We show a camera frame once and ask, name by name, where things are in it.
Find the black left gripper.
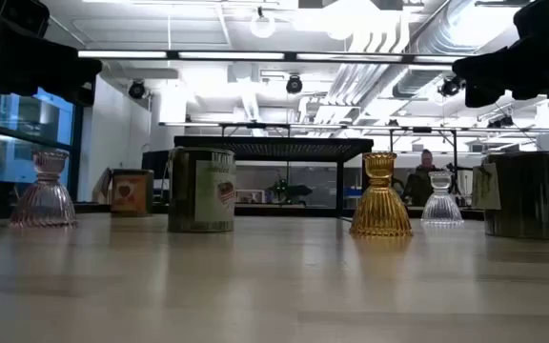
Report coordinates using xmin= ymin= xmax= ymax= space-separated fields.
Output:
xmin=0 ymin=36 xmax=103 ymax=107

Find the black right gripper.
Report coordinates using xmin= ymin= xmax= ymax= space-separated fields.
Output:
xmin=453 ymin=35 xmax=549 ymax=109

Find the green-label silver candle tin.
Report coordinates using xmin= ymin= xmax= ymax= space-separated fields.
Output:
xmin=471 ymin=151 xmax=549 ymax=241
xmin=167 ymin=146 xmax=236 ymax=234

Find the orange-label silver candle tin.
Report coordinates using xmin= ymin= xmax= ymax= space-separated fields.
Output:
xmin=91 ymin=167 xmax=155 ymax=219

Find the pink glass candlestick holder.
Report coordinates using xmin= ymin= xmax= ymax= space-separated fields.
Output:
xmin=10 ymin=148 xmax=78 ymax=229

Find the clear glass candlestick holder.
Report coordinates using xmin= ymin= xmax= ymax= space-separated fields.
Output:
xmin=420 ymin=170 xmax=465 ymax=228

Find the amber glass candlestick holder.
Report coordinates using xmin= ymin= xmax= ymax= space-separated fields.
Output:
xmin=349 ymin=151 xmax=414 ymax=238

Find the round black ceiling spotlight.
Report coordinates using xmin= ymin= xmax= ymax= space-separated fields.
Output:
xmin=128 ymin=79 xmax=148 ymax=100
xmin=285 ymin=74 xmax=304 ymax=95
xmin=437 ymin=75 xmax=464 ymax=99

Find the LED light bar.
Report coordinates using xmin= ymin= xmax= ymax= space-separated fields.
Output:
xmin=77 ymin=49 xmax=495 ymax=65

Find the large glass window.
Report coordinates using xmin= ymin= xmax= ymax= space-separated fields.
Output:
xmin=0 ymin=88 xmax=84 ymax=204

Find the background black metal rack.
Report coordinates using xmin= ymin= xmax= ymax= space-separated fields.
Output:
xmin=159 ymin=121 xmax=549 ymax=192

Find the black computer monitor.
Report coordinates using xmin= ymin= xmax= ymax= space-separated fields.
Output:
xmin=140 ymin=150 xmax=171 ymax=182

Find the person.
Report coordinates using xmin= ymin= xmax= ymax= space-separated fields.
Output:
xmin=400 ymin=149 xmax=442 ymax=208

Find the white globe ceiling lamp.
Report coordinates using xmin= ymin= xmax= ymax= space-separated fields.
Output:
xmin=249 ymin=7 xmax=277 ymax=40

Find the black perforated metal shelf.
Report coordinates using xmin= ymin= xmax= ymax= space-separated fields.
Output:
xmin=173 ymin=135 xmax=375 ymax=219

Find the silver ventilation duct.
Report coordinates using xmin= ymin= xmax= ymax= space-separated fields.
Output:
xmin=391 ymin=0 xmax=519 ymax=99

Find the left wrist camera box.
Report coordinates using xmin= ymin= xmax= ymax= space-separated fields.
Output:
xmin=0 ymin=0 xmax=51 ymax=38

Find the black aluminium rig frame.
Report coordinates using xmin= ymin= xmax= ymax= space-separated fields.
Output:
xmin=0 ymin=202 xmax=549 ymax=225

